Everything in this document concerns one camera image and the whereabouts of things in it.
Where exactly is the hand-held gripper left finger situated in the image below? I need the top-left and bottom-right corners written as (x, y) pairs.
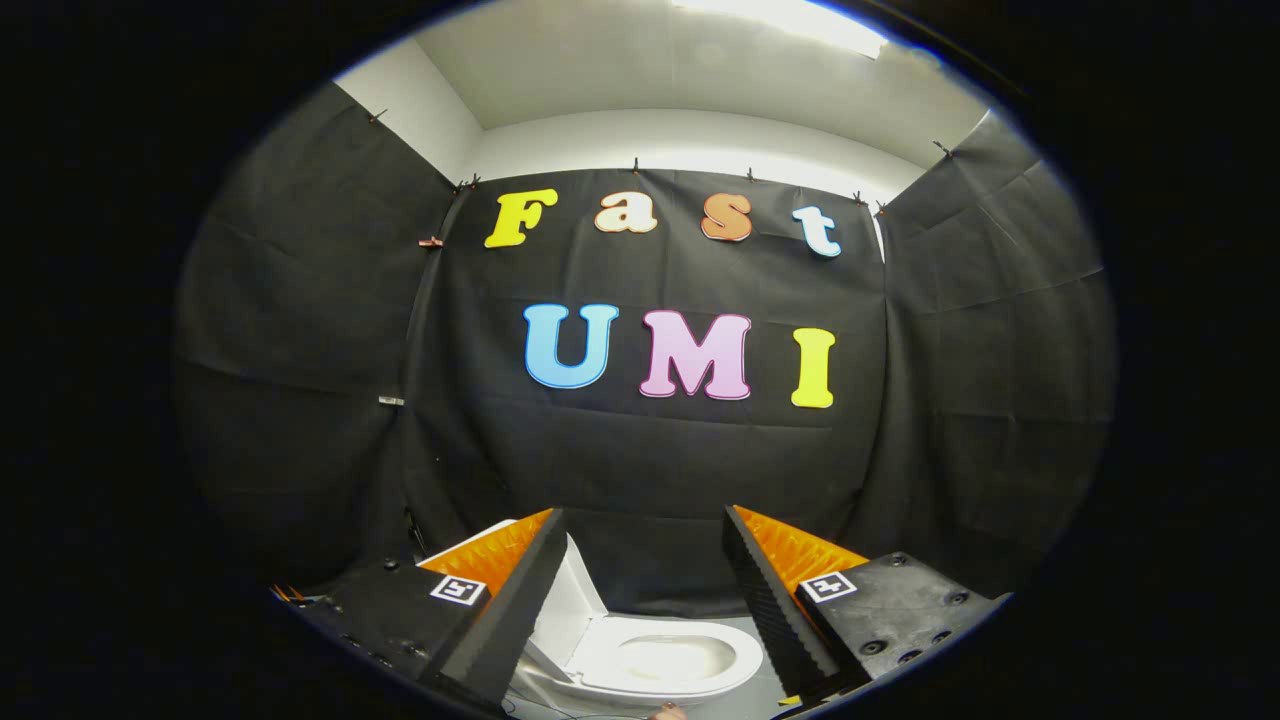
top-left (268, 507), bottom-right (570, 717)

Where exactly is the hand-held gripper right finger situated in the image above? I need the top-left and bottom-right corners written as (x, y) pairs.
top-left (721, 504), bottom-right (1013, 705)

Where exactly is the white toilet lid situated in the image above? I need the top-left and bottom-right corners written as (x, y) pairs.
top-left (524, 534), bottom-right (609, 683)

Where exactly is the white toilet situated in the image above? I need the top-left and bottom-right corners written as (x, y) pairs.
top-left (415, 518), bottom-right (767, 707)

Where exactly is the black backdrop cloth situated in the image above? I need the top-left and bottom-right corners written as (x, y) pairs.
top-left (172, 85), bottom-right (1117, 617)

